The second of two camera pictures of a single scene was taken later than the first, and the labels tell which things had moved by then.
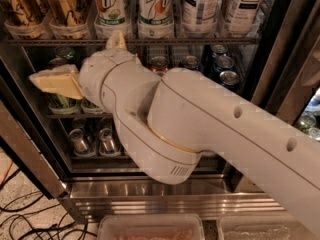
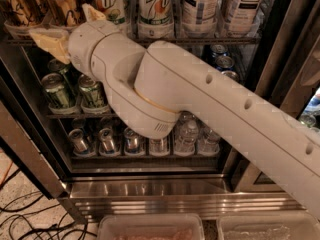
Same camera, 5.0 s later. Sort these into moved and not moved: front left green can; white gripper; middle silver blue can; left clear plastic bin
Moved: white gripper
Not moved: front left green can; left clear plastic bin; middle silver blue can
